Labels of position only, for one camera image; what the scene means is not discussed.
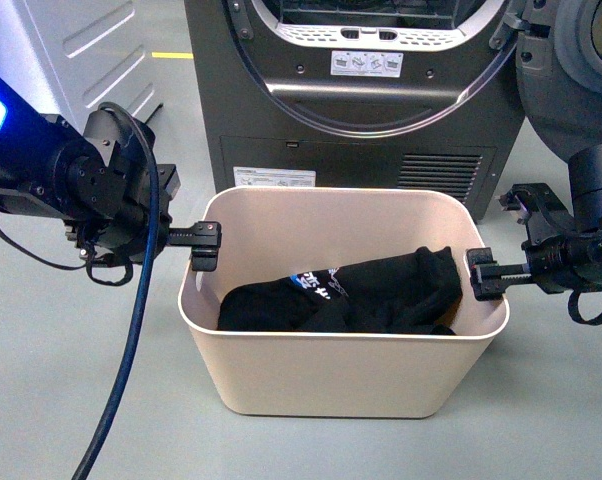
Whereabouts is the white appliance with ribbed side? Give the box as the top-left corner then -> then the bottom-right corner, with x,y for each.
0,0 -> 165,126

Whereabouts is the black cable loop right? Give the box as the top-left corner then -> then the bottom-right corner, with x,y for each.
567,284 -> 602,326

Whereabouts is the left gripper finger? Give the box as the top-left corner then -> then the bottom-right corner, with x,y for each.
168,221 -> 222,272

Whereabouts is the beige plastic laundry hamper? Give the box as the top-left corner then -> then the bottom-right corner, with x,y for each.
178,186 -> 510,418

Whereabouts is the black thin cable left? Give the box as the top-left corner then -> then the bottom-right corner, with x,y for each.
0,207 -> 135,287

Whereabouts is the black printed t-shirt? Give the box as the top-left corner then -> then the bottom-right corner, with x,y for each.
217,247 -> 462,335

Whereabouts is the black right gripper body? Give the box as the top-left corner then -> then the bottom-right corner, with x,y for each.
499,183 -> 602,294

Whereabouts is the dark grey tumble dryer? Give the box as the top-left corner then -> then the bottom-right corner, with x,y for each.
185,1 -> 524,219

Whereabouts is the blue cable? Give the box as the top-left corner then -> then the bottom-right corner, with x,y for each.
70,102 -> 161,480

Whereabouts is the round grey dryer door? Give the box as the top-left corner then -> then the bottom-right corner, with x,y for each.
517,0 -> 602,161

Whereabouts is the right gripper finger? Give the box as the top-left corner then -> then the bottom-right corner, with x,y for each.
466,247 -> 531,301

